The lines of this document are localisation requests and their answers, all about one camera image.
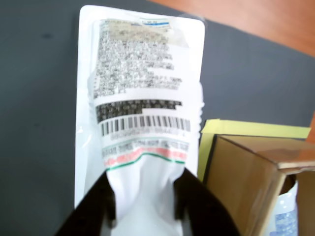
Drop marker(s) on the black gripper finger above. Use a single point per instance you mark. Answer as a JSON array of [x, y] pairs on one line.
[[201, 209], [91, 209]]

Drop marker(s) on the brown cardboard box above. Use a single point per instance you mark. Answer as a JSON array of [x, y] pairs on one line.
[[241, 184]]

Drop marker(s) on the gray mat under cardboard box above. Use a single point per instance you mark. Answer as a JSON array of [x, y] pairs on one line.
[[37, 98]]

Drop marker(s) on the white packaged sandwich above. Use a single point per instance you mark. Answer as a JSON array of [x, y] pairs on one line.
[[137, 73]]

